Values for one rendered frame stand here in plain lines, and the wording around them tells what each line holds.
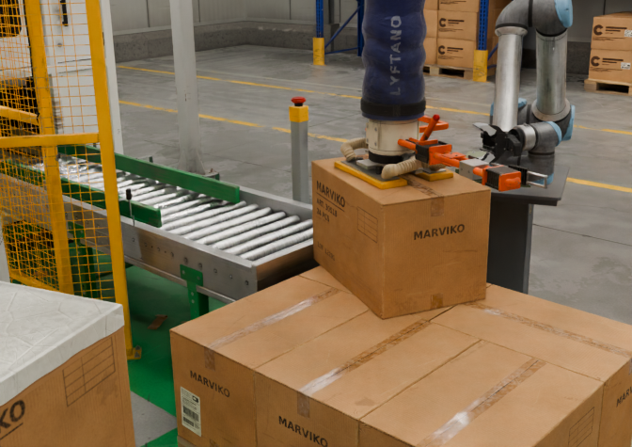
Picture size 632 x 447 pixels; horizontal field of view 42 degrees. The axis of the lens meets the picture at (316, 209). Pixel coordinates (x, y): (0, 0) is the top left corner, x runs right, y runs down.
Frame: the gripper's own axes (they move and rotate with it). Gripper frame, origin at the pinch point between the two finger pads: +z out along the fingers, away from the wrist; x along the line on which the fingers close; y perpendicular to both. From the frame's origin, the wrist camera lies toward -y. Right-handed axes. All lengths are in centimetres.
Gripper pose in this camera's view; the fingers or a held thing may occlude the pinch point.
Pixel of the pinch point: (472, 147)
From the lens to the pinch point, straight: 274.4
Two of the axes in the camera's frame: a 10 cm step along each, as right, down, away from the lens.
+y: -4.5, -2.7, 8.5
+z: -8.9, 1.5, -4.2
